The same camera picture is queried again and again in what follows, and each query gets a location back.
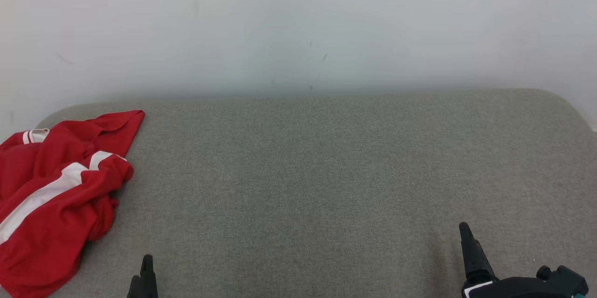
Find grey fabric sofa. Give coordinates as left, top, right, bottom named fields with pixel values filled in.
left=0, top=88, right=597, bottom=298

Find red shorts with white stripe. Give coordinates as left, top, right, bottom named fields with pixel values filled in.
left=0, top=150, right=136, bottom=298

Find red jersey with white sleeves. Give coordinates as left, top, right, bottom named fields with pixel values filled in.
left=0, top=110, right=146, bottom=187

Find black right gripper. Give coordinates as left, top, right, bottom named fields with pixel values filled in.
left=459, top=222, right=575, bottom=298

